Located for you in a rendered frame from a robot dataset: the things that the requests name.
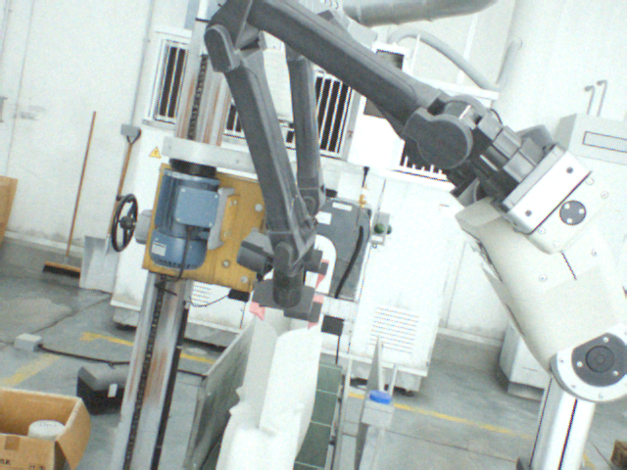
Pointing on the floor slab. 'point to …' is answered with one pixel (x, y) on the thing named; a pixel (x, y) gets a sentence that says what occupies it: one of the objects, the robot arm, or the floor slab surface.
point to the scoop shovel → (95, 267)
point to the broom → (71, 230)
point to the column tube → (218, 102)
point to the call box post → (368, 447)
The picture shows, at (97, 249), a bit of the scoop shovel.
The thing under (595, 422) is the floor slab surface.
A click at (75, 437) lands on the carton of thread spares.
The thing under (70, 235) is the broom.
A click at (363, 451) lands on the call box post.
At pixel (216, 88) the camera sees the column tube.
